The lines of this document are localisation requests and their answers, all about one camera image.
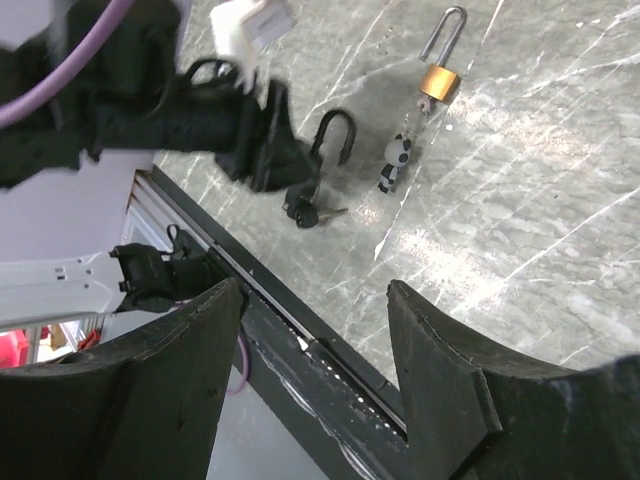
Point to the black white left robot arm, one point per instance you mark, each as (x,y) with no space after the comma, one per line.
(102,76)

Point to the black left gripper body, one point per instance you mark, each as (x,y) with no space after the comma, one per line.
(266,155)

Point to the black-headed key bunch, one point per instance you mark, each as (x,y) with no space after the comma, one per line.
(398,151)

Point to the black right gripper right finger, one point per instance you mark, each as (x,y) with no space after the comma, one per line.
(476,409)

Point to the brass padlock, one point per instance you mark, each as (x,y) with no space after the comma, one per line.
(439,83)

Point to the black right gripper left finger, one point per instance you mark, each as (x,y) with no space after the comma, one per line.
(145,405)

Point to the black-headed keys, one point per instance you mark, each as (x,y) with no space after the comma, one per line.
(307,216)

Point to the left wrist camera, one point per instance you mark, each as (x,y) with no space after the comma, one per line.
(250,30)

